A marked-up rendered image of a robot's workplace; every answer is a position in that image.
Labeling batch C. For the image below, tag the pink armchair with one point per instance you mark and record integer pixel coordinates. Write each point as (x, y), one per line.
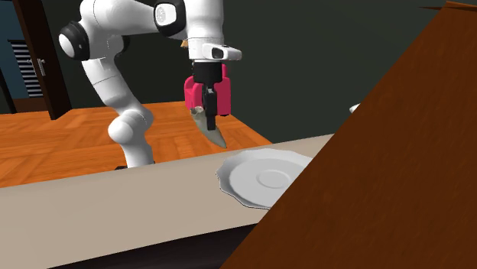
(223, 97)

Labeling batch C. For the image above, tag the white scalloped plate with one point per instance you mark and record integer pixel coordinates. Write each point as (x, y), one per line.
(261, 177)

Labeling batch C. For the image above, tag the white slatted shutter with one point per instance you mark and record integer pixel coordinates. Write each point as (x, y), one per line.
(23, 74)

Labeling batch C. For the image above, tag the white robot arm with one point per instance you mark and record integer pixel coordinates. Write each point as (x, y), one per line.
(108, 82)

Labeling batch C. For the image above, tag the grey pointed blade tool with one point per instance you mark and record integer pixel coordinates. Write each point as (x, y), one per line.
(216, 137)

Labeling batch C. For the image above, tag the dark brown door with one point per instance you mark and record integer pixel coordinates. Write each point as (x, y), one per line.
(48, 44)

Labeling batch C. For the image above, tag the brown wooden panel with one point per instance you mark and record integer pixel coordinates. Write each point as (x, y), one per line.
(391, 167)

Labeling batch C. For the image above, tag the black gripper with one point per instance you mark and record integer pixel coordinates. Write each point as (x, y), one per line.
(207, 72)

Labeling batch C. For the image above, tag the white rounded object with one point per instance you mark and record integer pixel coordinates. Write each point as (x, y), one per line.
(354, 108)

